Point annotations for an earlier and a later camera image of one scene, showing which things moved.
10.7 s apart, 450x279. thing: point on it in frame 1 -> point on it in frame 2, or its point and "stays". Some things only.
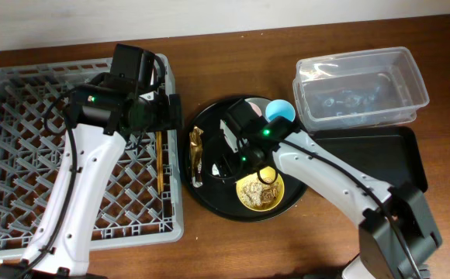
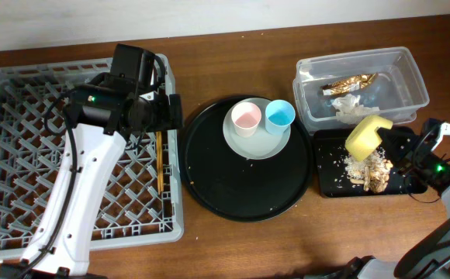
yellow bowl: (261, 191) -> (363, 139)
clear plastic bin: (359, 89) stays
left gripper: (174, 112) stays
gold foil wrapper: (195, 143) -> (348, 84)
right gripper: (217, 156) -> (405, 146)
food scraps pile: (259, 194) -> (372, 172)
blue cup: (280, 108) stays
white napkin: (215, 170) -> (350, 110)
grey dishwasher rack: (24, 170) stays
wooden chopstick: (158, 159) stays
